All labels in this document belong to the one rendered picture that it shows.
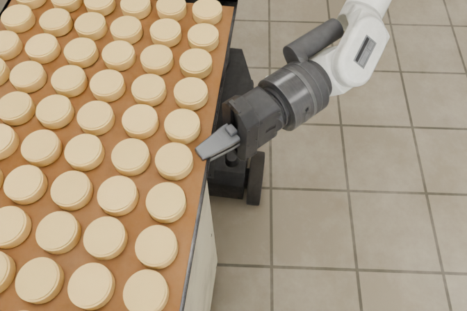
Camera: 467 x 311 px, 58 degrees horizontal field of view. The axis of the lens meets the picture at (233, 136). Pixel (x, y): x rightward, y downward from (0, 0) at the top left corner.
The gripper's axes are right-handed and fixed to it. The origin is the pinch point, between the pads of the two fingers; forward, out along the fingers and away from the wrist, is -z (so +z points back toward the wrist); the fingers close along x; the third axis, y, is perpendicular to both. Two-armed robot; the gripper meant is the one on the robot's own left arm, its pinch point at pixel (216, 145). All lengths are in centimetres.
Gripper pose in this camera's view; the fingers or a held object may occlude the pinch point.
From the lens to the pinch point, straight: 59.1
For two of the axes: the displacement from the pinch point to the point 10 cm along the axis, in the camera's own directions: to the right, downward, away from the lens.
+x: 0.0, -5.1, -8.6
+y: 6.1, 6.8, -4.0
